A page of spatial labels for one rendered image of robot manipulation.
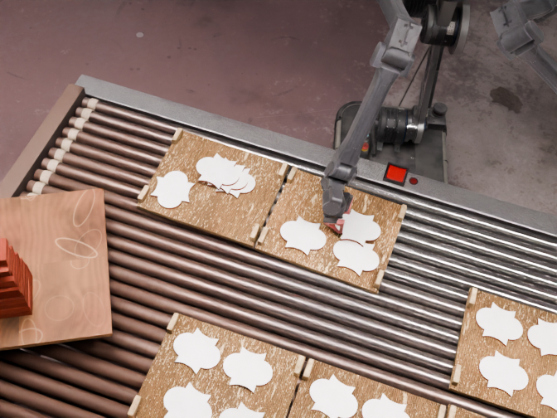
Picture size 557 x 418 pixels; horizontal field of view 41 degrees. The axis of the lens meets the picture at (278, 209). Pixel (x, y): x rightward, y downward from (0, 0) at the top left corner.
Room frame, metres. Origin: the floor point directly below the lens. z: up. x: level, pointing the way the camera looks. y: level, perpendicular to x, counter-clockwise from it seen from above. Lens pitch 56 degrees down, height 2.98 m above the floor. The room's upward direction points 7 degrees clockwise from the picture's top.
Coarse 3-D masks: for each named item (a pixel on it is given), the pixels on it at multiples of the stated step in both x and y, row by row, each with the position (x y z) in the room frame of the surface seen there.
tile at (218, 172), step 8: (200, 160) 1.54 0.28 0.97; (208, 160) 1.54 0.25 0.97; (216, 160) 1.55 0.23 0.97; (224, 160) 1.55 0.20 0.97; (200, 168) 1.50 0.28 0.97; (208, 168) 1.51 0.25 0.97; (216, 168) 1.51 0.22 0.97; (224, 168) 1.51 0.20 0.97; (232, 168) 1.52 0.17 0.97; (208, 176) 1.48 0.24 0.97; (216, 176) 1.48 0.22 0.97; (224, 176) 1.48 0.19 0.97; (232, 176) 1.49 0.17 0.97; (216, 184) 1.45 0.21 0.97; (224, 184) 1.45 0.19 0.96; (232, 184) 1.46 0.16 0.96
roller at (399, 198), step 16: (112, 112) 1.74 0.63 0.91; (128, 112) 1.75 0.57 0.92; (160, 128) 1.70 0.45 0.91; (176, 128) 1.70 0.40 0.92; (240, 144) 1.66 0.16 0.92; (288, 160) 1.62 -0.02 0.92; (320, 176) 1.57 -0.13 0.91; (368, 192) 1.53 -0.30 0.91; (384, 192) 1.53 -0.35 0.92; (400, 192) 1.54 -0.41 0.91; (416, 208) 1.49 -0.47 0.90; (432, 208) 1.49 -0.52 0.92; (448, 208) 1.50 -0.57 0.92; (464, 224) 1.46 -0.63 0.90; (480, 224) 1.45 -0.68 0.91; (496, 224) 1.45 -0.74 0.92; (528, 240) 1.41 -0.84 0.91; (544, 240) 1.41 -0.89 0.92
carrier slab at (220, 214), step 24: (192, 144) 1.62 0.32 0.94; (216, 144) 1.64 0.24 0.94; (168, 168) 1.51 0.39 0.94; (192, 168) 1.52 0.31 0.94; (264, 168) 1.56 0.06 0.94; (192, 192) 1.42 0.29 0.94; (264, 192) 1.46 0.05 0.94; (168, 216) 1.32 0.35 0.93; (192, 216) 1.33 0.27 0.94; (216, 216) 1.34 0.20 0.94; (240, 216) 1.35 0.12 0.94; (264, 216) 1.36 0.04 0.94; (240, 240) 1.26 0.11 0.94
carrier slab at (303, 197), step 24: (288, 192) 1.47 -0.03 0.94; (312, 192) 1.48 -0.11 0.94; (360, 192) 1.50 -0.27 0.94; (288, 216) 1.37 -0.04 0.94; (312, 216) 1.38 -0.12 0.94; (384, 216) 1.42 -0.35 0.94; (336, 240) 1.31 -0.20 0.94; (384, 240) 1.33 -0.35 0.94; (312, 264) 1.21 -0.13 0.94; (336, 264) 1.22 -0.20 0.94; (384, 264) 1.24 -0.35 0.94; (360, 288) 1.15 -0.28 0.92
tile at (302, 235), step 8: (288, 224) 1.34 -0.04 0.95; (296, 224) 1.34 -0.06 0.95; (304, 224) 1.34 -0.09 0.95; (312, 224) 1.35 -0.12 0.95; (320, 224) 1.35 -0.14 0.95; (280, 232) 1.30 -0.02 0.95; (288, 232) 1.31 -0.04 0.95; (296, 232) 1.31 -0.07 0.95; (304, 232) 1.31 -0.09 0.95; (312, 232) 1.32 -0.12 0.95; (320, 232) 1.32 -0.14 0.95; (288, 240) 1.28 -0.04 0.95; (296, 240) 1.28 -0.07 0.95; (304, 240) 1.28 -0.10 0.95; (312, 240) 1.29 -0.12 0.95; (320, 240) 1.29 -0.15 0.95; (288, 248) 1.25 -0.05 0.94; (296, 248) 1.25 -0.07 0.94; (304, 248) 1.25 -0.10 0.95; (312, 248) 1.26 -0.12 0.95; (320, 248) 1.26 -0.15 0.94
